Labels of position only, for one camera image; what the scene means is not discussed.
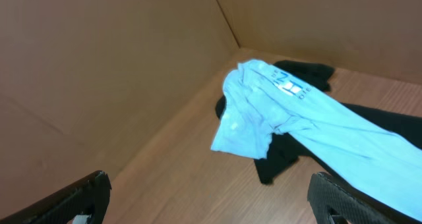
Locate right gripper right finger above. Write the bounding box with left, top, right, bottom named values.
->
left=307, top=172, right=421, bottom=224

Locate light blue t-shirt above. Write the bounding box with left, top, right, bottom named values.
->
left=210, top=59, right=422, bottom=222

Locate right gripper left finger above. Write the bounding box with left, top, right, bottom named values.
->
left=1, top=170, right=111, bottom=224

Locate black garment under blue shirt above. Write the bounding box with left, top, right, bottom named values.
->
left=214, top=59, right=422, bottom=185

